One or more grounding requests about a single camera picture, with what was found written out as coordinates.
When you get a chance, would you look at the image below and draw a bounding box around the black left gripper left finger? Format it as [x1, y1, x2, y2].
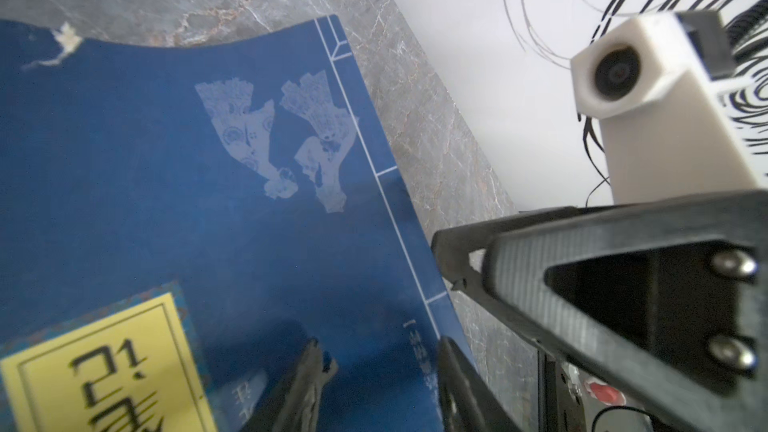
[241, 338, 338, 432]

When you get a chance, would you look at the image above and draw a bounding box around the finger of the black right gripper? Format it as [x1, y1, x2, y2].
[482, 191, 767, 431]
[431, 206, 600, 312]

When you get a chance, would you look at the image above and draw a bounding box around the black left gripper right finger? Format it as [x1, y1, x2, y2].
[437, 336, 521, 432]

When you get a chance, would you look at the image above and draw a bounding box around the blue book yellow label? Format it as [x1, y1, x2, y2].
[1, 15, 464, 431]

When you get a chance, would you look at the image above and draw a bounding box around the pink toy right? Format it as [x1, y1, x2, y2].
[584, 377, 627, 407]

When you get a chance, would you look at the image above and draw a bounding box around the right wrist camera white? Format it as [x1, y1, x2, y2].
[570, 10, 767, 204]

